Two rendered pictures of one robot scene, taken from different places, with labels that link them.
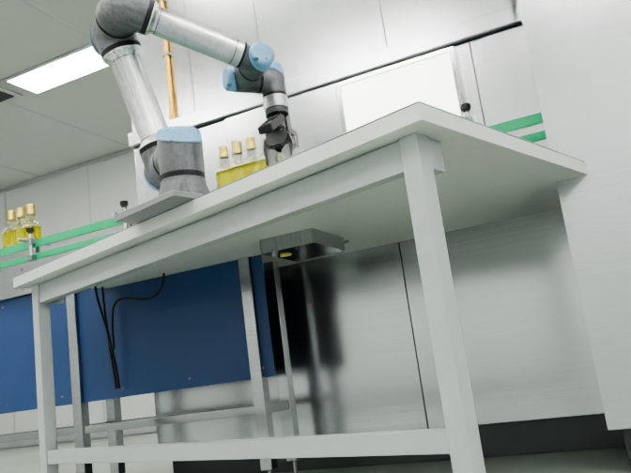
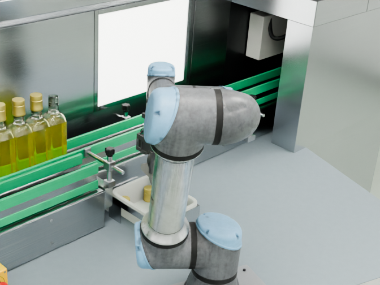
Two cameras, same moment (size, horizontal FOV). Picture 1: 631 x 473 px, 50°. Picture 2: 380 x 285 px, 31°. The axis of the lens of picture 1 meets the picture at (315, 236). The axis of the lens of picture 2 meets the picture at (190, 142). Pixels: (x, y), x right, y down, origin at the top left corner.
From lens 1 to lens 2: 270 cm
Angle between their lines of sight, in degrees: 79
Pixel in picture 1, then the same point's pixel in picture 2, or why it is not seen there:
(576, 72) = (318, 89)
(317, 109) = (73, 39)
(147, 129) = (181, 223)
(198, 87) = not seen: outside the picture
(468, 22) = not seen: outside the picture
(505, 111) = (204, 53)
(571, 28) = (325, 58)
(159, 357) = not seen: outside the picture
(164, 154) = (231, 262)
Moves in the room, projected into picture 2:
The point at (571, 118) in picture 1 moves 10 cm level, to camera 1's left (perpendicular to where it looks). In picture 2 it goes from (309, 120) to (303, 130)
